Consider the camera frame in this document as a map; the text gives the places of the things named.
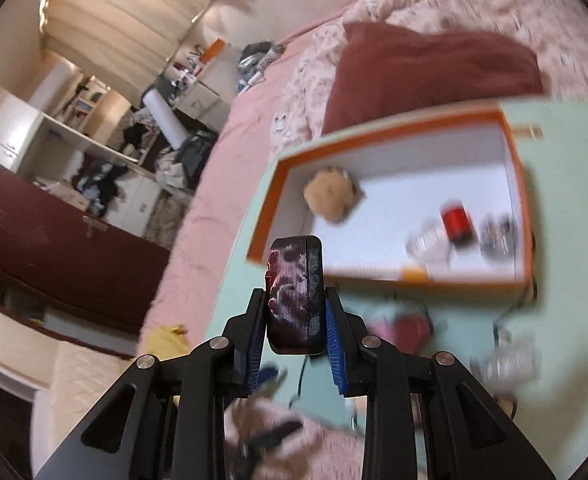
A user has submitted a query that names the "pink floral quilt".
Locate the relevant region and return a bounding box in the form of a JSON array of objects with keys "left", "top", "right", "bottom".
[{"left": 271, "top": 0, "right": 588, "bottom": 161}]

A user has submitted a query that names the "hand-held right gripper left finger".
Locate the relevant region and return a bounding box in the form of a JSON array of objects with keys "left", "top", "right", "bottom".
[{"left": 34, "top": 287, "right": 267, "bottom": 480}]

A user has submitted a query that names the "pink pouch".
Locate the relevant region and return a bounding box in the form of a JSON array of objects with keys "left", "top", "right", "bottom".
[{"left": 369, "top": 310, "right": 432, "bottom": 356}]

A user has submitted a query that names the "red cap bottle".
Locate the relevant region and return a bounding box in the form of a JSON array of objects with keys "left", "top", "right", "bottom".
[{"left": 442, "top": 201, "right": 474, "bottom": 248}]

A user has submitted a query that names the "clear plastic jar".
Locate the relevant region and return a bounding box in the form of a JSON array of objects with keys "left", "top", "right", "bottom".
[{"left": 406, "top": 220, "right": 449, "bottom": 263}]

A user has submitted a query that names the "clear plastic wrapper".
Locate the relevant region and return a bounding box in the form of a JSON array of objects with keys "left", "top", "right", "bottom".
[{"left": 474, "top": 340, "right": 539, "bottom": 392}]

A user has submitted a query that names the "pile of clothes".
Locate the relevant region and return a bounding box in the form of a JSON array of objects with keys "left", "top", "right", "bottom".
[{"left": 71, "top": 155, "right": 130, "bottom": 221}]

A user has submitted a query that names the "dark brown printed packet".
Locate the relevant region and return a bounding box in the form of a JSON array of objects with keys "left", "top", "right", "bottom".
[{"left": 265, "top": 235, "right": 323, "bottom": 356}]

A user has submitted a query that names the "pink bed sheet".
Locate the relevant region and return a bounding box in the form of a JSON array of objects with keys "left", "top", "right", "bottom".
[{"left": 136, "top": 25, "right": 355, "bottom": 361}]

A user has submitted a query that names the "white paper roll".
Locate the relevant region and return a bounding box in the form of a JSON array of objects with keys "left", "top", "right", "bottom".
[{"left": 144, "top": 87, "right": 189, "bottom": 148}]

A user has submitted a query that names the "black hair clip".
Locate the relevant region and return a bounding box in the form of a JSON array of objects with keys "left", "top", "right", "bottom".
[{"left": 234, "top": 420, "right": 305, "bottom": 463}]

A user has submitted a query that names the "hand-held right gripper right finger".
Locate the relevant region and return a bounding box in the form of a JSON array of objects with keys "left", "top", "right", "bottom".
[{"left": 324, "top": 286, "right": 557, "bottom": 480}]

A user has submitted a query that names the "beige curtain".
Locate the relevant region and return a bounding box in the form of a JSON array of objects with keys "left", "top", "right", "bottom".
[{"left": 41, "top": 0, "right": 235, "bottom": 106}]

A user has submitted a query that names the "brown plush toy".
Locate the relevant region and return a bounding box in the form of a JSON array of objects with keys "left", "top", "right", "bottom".
[{"left": 304, "top": 167, "right": 365, "bottom": 223}]

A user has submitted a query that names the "dark red cabinet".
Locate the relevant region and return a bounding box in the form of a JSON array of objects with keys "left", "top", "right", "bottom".
[{"left": 0, "top": 167, "right": 172, "bottom": 333}]

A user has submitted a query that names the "yellow cloth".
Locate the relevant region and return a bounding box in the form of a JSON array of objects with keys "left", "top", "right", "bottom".
[{"left": 146, "top": 325, "right": 189, "bottom": 361}]

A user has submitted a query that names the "orange box on desk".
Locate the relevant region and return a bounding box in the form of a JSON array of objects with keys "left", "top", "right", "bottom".
[{"left": 201, "top": 40, "right": 225, "bottom": 73}]

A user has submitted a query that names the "mint green lap table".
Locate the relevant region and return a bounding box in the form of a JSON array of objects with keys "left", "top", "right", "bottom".
[{"left": 206, "top": 100, "right": 588, "bottom": 480}]

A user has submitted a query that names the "black bag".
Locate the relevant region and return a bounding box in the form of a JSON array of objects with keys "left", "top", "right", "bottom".
[{"left": 176, "top": 130, "right": 219, "bottom": 191}]

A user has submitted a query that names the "maroon pillow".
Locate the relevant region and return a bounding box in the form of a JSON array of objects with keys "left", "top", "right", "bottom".
[{"left": 321, "top": 22, "right": 547, "bottom": 136}]

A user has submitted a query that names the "orange cardboard box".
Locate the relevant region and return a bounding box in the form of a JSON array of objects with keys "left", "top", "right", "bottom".
[{"left": 247, "top": 100, "right": 537, "bottom": 288}]

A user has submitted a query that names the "black cable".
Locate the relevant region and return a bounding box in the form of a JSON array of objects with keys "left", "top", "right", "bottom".
[{"left": 291, "top": 355, "right": 311, "bottom": 403}]

